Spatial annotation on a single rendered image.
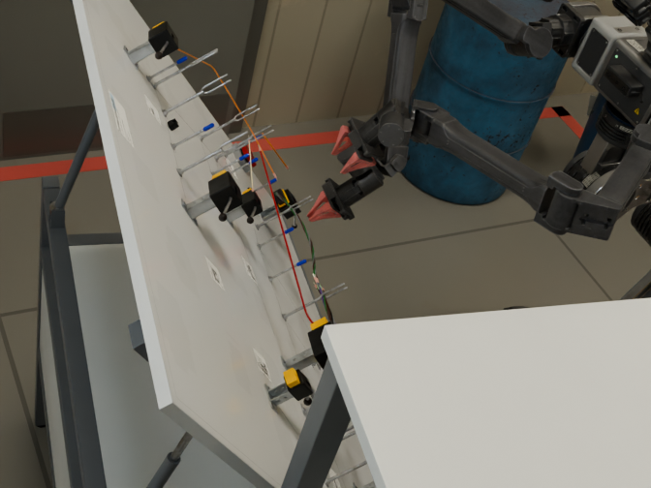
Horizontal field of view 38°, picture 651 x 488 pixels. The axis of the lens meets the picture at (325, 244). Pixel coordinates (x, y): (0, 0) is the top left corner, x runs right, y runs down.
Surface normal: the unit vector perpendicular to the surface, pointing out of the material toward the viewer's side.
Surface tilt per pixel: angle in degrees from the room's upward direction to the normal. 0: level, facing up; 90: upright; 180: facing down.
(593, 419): 0
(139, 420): 0
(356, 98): 90
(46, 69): 90
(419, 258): 0
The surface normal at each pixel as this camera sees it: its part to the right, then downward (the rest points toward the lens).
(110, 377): 0.22, -0.71
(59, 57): 0.42, 0.69
